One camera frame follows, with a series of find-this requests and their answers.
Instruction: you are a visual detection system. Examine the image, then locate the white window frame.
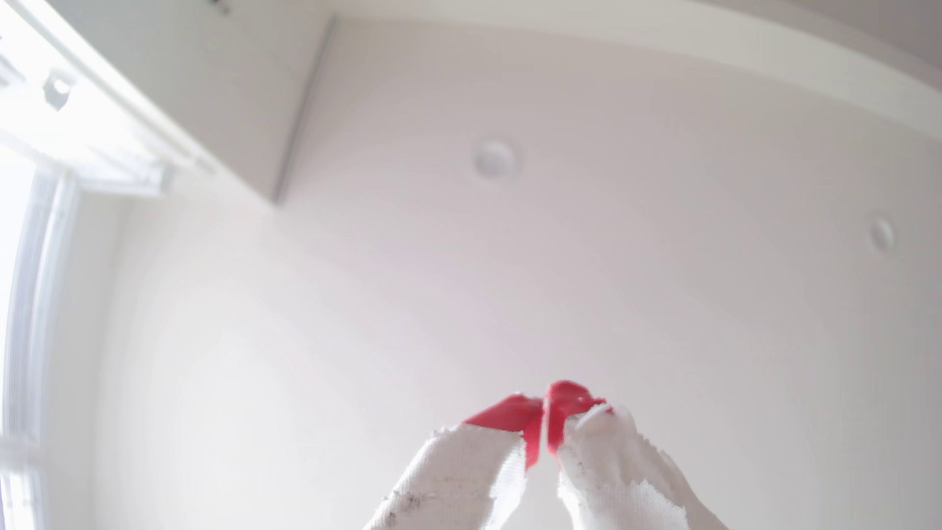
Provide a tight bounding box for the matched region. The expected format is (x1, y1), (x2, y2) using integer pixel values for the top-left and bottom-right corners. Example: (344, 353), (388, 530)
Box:
(0, 147), (83, 530)

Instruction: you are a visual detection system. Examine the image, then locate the white window blind headrail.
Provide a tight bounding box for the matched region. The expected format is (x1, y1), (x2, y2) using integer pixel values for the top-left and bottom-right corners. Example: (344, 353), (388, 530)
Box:
(0, 0), (216, 198)

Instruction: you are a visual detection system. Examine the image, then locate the round white ceiling light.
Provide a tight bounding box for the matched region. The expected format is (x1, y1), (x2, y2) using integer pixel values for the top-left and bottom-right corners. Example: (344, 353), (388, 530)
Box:
(472, 138), (518, 182)
(867, 215), (897, 256)

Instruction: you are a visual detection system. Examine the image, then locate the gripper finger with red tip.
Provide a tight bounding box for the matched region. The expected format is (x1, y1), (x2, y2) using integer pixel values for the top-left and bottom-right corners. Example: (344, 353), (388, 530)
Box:
(364, 394), (546, 530)
(545, 380), (730, 530)

